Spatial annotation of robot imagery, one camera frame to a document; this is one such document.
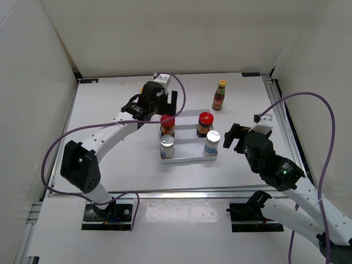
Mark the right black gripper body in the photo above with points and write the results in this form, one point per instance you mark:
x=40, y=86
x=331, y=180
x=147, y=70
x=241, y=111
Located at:
x=253, y=167

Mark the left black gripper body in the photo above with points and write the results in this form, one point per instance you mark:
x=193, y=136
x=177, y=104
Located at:
x=160, y=107

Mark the red-lid sauce jar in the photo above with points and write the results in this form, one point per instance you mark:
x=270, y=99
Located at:
x=205, y=122
x=167, y=125

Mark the white silver-cap shaker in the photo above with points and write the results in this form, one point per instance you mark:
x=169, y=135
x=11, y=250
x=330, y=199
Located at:
x=167, y=146
x=213, y=138

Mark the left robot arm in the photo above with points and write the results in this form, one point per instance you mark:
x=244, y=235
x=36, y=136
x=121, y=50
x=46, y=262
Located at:
x=80, y=163

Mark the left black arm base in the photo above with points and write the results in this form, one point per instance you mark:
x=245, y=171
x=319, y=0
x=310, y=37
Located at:
x=117, y=216

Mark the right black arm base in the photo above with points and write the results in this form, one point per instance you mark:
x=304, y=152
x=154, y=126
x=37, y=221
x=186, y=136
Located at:
x=248, y=218

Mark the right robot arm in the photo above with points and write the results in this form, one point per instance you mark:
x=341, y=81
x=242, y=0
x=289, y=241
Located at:
x=322, y=223

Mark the white divided organizer tray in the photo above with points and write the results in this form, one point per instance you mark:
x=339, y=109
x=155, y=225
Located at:
x=188, y=147

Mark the right black corner label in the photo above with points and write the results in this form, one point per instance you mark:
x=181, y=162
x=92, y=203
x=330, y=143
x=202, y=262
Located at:
x=250, y=74

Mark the black corner label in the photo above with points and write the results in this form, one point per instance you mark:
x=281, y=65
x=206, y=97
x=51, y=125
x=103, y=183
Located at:
x=89, y=81
x=250, y=74

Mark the left black corner label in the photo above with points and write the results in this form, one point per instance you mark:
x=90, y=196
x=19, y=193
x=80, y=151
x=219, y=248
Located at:
x=89, y=81

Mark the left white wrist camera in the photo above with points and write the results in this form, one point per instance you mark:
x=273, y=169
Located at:
x=163, y=79

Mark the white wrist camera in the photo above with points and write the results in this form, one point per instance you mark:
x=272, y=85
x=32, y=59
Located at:
x=163, y=79
x=264, y=124

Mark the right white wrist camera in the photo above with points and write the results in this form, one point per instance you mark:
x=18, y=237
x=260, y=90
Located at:
x=264, y=124

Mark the aluminium frame rail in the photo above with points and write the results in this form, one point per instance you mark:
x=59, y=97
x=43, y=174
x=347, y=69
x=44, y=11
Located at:
x=178, y=191

